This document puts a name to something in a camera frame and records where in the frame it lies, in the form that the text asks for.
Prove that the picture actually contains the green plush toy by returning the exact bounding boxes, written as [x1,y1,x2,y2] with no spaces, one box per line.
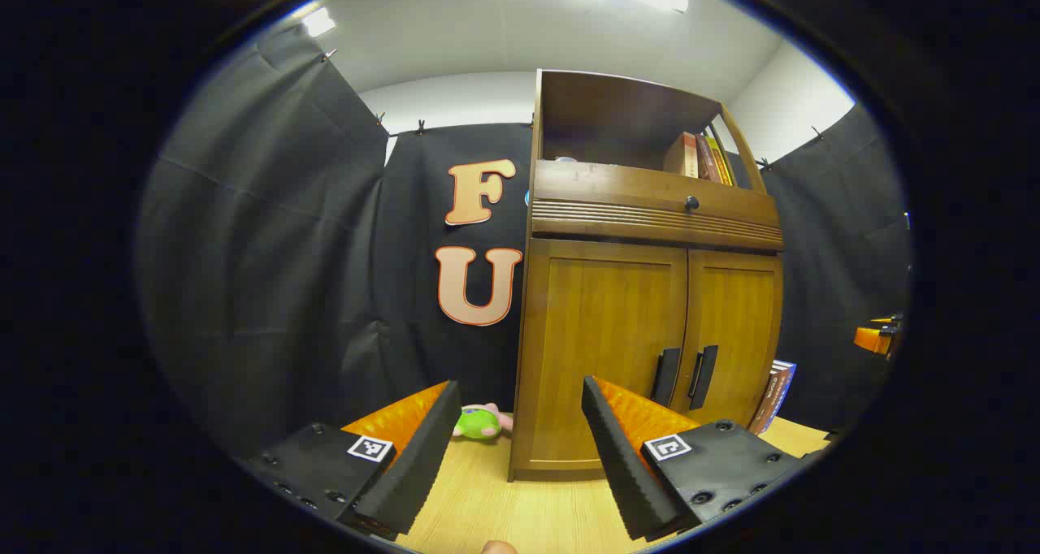
[452,402,514,444]

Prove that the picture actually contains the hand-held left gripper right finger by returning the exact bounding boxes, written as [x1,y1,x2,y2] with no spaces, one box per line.
[580,375,830,543]

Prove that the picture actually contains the black door handle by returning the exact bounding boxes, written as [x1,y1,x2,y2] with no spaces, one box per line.
[687,344,719,411]
[650,348,682,409]

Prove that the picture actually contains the blue book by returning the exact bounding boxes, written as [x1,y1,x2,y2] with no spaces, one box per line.
[768,360,798,425]

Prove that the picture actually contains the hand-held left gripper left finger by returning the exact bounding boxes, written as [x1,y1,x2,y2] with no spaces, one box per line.
[244,379,462,543]

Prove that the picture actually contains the wooden double-door shoe cabinet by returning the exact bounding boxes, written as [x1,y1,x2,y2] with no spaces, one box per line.
[508,68,787,483]

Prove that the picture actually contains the wooden cabinet door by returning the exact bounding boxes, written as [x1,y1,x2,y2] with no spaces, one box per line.
[681,249,782,429]
[530,241,690,461]

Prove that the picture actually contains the dark brown book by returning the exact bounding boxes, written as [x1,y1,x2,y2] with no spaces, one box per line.
[747,367,785,435]

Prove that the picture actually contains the black backdrop cloth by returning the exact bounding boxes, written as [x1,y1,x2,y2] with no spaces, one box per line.
[134,22,911,465]

